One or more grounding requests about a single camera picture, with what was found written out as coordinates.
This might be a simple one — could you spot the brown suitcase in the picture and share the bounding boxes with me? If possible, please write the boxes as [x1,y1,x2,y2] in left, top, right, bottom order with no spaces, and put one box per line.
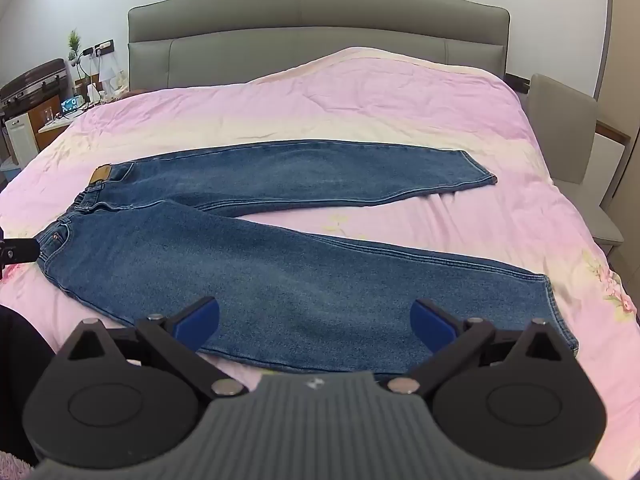
[0,58,67,112]

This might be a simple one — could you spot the dark wall socket panel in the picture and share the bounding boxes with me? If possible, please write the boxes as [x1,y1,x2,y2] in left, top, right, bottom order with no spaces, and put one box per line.
[81,39,116,59]

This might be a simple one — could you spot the white cabinet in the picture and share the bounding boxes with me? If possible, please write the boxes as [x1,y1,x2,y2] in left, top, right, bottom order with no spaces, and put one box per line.
[1,112,40,167]

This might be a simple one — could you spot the pink fuzzy cloth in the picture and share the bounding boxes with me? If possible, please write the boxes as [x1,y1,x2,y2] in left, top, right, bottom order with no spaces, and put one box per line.
[0,451,37,480]

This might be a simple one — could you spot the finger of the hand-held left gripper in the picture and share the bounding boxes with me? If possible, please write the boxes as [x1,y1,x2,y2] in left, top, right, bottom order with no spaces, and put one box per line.
[0,237,40,279]

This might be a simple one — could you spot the dark cloth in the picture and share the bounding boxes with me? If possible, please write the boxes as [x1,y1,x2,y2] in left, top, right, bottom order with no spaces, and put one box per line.
[0,304,55,463]

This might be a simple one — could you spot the blue denim pants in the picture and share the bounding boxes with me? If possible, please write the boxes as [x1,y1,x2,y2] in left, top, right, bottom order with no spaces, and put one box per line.
[37,140,580,376]

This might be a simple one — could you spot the white table lamp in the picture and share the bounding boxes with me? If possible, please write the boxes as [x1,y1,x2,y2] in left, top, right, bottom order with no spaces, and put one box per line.
[97,66,119,100]

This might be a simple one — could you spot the pink bed blanket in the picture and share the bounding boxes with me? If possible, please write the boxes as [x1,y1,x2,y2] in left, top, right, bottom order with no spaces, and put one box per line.
[0,46,640,480]

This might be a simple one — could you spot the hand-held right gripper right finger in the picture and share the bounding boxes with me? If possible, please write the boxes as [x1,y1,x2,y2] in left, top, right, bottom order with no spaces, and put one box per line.
[387,298,576,397]

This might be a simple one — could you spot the wooden nightstand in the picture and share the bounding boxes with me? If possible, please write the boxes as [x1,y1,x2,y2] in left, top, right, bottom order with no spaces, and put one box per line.
[26,94,83,149]

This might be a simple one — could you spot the grey upholstered headboard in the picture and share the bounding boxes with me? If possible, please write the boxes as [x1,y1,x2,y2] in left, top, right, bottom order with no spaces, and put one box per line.
[127,0,512,92]

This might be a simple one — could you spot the grey chair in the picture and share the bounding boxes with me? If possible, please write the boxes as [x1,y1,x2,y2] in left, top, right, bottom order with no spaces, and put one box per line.
[526,73,626,247]

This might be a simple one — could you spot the small green potted plant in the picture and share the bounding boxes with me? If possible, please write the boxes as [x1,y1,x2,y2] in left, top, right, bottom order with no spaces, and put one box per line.
[66,29,84,69]

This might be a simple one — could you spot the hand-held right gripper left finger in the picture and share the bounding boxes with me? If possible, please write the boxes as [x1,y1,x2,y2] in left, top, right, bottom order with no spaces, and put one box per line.
[67,296,248,402]

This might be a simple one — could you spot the wooden edged white desk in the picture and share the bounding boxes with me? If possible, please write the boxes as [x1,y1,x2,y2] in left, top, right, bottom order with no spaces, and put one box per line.
[594,119,633,212]

